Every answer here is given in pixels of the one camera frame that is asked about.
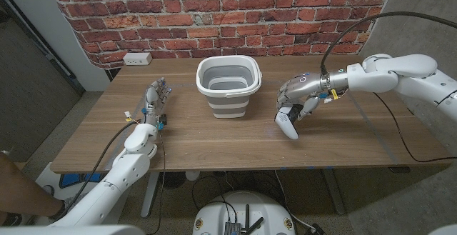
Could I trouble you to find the thin black right hand cable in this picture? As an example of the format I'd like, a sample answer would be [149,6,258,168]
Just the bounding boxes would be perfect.
[373,91,457,164]

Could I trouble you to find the black antenna pair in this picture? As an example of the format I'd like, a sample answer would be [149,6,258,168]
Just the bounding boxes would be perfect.
[244,204,265,235]

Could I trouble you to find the white blue floor object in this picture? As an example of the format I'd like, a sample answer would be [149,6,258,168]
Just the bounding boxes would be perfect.
[34,161,111,196]

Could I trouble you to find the white black PS5 controller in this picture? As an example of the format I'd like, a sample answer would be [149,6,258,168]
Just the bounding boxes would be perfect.
[273,103,304,141]

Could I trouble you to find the thin black hand cable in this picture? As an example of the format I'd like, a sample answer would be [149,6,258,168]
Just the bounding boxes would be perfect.
[146,131,167,235]
[373,91,457,164]

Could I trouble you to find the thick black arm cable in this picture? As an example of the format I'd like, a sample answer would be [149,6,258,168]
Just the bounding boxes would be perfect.
[62,120,139,211]
[320,11,457,76]

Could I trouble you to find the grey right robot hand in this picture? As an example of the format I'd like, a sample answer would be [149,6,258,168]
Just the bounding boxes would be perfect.
[276,72,331,121]

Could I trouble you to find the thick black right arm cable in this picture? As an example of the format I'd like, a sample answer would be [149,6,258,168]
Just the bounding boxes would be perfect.
[320,11,457,76]

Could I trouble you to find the thin black left hand cable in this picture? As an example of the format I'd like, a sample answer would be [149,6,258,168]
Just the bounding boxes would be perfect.
[146,131,167,235]

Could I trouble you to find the person's bare leg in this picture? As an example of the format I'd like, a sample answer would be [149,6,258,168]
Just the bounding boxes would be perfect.
[0,152,65,225]

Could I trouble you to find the white power outlet box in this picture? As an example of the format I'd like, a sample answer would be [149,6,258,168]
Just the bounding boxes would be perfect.
[122,51,153,66]

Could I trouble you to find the red brick printed backdrop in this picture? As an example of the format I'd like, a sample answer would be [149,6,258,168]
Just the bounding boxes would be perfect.
[46,0,399,70]

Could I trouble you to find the grey table leg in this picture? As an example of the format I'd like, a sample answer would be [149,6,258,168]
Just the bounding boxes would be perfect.
[323,169,346,216]

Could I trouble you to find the white grey collapsible bucket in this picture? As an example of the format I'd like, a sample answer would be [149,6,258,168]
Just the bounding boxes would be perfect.
[196,54,263,119]

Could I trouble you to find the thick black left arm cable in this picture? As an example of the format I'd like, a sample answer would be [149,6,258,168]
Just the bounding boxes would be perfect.
[62,120,139,211]

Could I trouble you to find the white table leg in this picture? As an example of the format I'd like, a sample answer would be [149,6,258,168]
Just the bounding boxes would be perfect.
[140,171,161,218]

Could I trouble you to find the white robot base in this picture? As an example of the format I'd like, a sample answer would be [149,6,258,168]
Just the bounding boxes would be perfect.
[192,191,296,235]

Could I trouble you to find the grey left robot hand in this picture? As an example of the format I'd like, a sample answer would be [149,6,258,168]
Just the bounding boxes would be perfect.
[141,77,171,131]

